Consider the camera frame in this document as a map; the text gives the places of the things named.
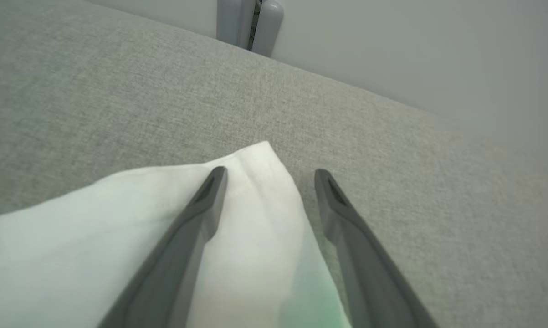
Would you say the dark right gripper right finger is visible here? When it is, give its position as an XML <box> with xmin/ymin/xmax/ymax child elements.
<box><xmin>314</xmin><ymin>169</ymin><xmax>439</xmax><ymax>328</ymax></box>

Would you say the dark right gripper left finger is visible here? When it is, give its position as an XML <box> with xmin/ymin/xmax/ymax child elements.
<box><xmin>98</xmin><ymin>166</ymin><xmax>228</xmax><ymax>328</ymax></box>

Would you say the white cloth garment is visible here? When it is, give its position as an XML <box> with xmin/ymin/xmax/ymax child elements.
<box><xmin>0</xmin><ymin>141</ymin><xmax>353</xmax><ymax>328</ymax></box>

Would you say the grey vertical frame post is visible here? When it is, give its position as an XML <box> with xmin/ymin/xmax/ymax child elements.
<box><xmin>237</xmin><ymin>0</ymin><xmax>262</xmax><ymax>51</ymax></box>

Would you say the grey fabric sofa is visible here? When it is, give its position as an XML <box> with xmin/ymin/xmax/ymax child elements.
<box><xmin>0</xmin><ymin>0</ymin><xmax>548</xmax><ymax>328</ymax></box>

